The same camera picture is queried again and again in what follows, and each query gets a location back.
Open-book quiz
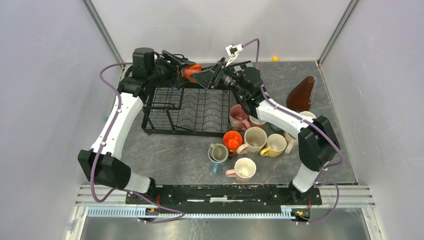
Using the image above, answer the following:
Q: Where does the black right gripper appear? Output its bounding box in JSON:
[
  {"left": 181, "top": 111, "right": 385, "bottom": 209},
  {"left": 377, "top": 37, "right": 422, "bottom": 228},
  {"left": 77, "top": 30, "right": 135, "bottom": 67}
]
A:
[{"left": 189, "top": 57, "right": 248, "bottom": 99}]

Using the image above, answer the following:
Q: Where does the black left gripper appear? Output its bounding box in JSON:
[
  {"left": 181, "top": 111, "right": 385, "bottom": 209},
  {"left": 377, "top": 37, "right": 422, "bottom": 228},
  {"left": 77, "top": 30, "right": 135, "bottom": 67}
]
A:
[{"left": 148, "top": 51, "right": 196, "bottom": 91}]

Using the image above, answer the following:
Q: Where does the orange mug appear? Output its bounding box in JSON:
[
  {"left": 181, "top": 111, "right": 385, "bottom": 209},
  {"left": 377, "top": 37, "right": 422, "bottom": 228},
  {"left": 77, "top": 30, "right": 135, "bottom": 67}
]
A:
[{"left": 182, "top": 63, "right": 203, "bottom": 83}]

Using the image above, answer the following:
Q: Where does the pink floral mug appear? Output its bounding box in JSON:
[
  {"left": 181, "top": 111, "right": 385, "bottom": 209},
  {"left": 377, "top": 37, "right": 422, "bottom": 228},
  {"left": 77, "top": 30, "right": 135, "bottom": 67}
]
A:
[{"left": 229, "top": 104, "right": 251, "bottom": 132}]

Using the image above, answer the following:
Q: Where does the salmon pink mug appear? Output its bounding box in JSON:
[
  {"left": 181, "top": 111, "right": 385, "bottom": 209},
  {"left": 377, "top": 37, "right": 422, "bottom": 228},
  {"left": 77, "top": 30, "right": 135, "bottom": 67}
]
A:
[{"left": 249, "top": 115, "right": 267, "bottom": 128}]

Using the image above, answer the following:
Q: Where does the orange cup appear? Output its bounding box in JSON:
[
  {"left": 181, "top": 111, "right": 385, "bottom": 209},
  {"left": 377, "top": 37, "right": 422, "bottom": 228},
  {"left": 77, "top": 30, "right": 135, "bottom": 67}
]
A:
[{"left": 223, "top": 130, "right": 243, "bottom": 157}]

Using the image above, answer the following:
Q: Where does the cream mug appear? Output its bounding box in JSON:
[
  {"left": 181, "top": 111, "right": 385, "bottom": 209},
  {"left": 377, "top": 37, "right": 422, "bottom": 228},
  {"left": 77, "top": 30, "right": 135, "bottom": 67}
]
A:
[{"left": 236, "top": 127, "right": 268, "bottom": 156}]

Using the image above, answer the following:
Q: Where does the blue cup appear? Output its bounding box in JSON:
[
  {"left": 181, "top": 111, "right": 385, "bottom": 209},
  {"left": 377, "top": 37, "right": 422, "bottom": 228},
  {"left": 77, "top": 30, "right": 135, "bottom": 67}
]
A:
[{"left": 209, "top": 155, "right": 229, "bottom": 175}]

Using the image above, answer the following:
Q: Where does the beige mug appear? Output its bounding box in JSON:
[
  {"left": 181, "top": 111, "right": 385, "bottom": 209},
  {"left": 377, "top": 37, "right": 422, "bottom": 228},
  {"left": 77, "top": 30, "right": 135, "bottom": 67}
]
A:
[{"left": 209, "top": 143, "right": 229, "bottom": 163}]

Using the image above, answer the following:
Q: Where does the yellow cup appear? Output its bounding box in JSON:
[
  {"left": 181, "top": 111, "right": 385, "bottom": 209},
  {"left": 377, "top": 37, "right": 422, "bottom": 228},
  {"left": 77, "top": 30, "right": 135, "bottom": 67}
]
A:
[{"left": 260, "top": 133, "right": 287, "bottom": 158}]

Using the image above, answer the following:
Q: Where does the pale pink mug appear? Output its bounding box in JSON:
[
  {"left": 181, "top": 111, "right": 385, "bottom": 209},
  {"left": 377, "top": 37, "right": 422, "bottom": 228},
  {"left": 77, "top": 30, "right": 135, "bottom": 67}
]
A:
[{"left": 225, "top": 157, "right": 257, "bottom": 183}]

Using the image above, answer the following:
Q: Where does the yellow mug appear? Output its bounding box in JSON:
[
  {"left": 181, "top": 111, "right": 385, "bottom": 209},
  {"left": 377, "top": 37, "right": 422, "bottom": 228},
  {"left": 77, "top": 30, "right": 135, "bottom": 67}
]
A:
[{"left": 299, "top": 111, "right": 316, "bottom": 119}]

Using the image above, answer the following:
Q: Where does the tan tall cup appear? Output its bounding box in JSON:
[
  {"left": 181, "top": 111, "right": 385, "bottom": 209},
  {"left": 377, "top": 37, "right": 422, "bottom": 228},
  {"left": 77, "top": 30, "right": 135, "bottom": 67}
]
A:
[{"left": 284, "top": 132, "right": 298, "bottom": 154}]

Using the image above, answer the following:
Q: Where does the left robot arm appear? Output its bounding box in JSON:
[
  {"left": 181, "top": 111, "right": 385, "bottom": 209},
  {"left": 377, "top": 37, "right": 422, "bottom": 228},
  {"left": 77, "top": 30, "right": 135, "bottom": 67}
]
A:
[{"left": 77, "top": 47, "right": 195, "bottom": 204}]

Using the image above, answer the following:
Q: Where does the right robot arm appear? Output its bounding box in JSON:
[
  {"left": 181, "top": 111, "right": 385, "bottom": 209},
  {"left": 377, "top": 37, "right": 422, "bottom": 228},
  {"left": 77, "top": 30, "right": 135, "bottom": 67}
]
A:
[{"left": 183, "top": 59, "right": 342, "bottom": 204}]

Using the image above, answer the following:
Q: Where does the black dish rack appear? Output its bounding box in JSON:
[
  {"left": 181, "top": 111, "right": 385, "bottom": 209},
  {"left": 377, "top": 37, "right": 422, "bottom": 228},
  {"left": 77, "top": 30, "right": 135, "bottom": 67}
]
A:
[{"left": 141, "top": 83, "right": 236, "bottom": 138}]

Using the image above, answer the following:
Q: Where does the black white chessboard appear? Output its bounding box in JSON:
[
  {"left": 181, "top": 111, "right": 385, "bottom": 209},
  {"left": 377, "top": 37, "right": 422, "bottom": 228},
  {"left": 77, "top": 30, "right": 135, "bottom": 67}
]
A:
[{"left": 228, "top": 60, "right": 254, "bottom": 74}]

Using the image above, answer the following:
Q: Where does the brown wedge object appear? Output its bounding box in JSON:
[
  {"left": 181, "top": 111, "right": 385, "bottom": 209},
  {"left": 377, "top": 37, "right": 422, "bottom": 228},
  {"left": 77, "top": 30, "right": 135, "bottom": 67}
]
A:
[{"left": 286, "top": 76, "right": 316, "bottom": 112}]

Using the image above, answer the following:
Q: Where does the black wire basket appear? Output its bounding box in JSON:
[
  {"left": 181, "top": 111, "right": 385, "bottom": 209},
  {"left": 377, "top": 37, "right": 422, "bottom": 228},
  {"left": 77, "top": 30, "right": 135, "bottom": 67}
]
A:
[{"left": 142, "top": 53, "right": 190, "bottom": 111}]

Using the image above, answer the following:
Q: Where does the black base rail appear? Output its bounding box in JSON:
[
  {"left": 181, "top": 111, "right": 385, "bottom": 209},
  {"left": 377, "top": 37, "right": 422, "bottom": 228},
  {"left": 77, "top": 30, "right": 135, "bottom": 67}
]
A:
[{"left": 144, "top": 184, "right": 323, "bottom": 215}]

